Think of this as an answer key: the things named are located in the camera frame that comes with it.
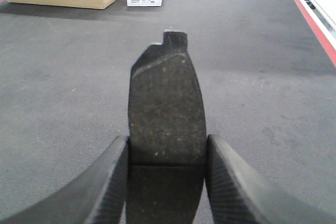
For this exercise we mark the brake pad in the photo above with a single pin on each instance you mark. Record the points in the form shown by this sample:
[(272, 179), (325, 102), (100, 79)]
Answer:
[(167, 140)]

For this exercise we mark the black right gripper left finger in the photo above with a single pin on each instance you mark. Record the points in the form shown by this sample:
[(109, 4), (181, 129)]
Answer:
[(96, 196)]

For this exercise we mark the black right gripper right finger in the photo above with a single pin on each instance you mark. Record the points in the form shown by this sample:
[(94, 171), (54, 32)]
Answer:
[(239, 194)]

